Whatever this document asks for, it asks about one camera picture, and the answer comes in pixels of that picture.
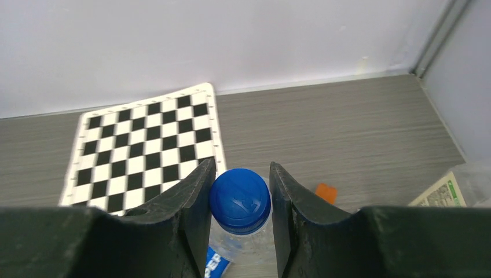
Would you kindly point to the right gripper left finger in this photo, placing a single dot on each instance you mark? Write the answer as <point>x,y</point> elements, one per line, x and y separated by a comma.
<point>165,237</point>

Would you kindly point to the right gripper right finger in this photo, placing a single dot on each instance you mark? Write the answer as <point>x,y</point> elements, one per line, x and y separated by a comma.
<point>314,238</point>

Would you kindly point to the clear Pepsi bottle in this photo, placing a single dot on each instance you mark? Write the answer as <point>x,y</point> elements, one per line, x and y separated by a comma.
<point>255,248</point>

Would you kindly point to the blue cap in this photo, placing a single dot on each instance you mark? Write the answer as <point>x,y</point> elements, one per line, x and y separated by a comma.
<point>240,201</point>

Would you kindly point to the tall bottle white cap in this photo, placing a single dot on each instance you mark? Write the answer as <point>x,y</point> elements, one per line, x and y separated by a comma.
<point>464,185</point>

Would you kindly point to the orange toy block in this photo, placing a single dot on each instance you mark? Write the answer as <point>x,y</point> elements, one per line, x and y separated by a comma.
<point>326,192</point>

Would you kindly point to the checkerboard mat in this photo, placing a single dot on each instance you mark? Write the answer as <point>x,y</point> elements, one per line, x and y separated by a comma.
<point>125,155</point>

